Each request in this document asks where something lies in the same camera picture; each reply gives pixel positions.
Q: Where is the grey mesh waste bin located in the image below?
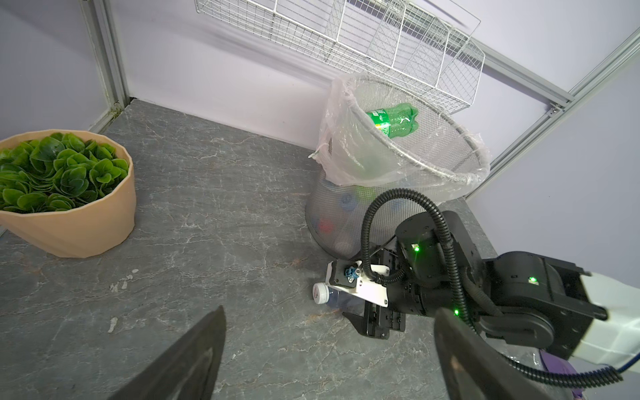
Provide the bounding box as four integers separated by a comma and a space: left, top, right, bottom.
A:
304, 74, 491, 261

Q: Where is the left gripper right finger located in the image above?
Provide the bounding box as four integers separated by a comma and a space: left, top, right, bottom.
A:
434, 308, 548, 399

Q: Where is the green plant in beige pot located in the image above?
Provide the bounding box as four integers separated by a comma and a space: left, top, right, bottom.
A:
1, 129, 137, 258

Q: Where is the green soda bottle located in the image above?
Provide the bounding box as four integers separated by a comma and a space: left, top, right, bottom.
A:
366, 103, 419, 139

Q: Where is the Ganten clear water bottle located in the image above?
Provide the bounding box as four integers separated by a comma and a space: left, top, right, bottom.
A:
312, 283, 364, 315

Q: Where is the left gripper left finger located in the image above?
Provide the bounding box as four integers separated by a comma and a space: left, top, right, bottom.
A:
110, 306, 227, 399

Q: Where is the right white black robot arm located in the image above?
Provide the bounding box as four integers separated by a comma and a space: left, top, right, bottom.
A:
327, 188, 639, 389

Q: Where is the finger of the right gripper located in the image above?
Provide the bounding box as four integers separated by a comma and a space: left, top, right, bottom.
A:
343, 312, 380, 338

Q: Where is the white wire wall rack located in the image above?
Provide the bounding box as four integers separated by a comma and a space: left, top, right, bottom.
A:
195, 1, 485, 113

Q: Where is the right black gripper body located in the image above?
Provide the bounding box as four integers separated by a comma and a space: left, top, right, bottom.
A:
364, 211, 485, 338

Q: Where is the purple pink toy shovel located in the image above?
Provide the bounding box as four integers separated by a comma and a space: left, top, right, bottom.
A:
539, 350, 585, 400

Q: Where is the clear plastic bin liner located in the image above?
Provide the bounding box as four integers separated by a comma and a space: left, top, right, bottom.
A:
311, 73, 490, 203

